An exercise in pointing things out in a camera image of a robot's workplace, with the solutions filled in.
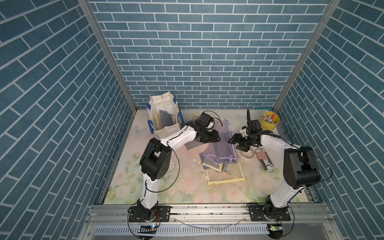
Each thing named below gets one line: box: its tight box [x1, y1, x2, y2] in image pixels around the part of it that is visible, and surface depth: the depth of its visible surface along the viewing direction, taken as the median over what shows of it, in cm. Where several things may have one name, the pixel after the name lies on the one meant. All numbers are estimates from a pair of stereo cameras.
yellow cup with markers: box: [260, 111, 280, 131], surface depth 100 cm
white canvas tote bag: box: [146, 92, 186, 140], surface depth 101 cm
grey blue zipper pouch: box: [185, 139, 204, 151], surface depth 101 cm
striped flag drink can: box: [255, 147, 275, 173], surface depth 92 cm
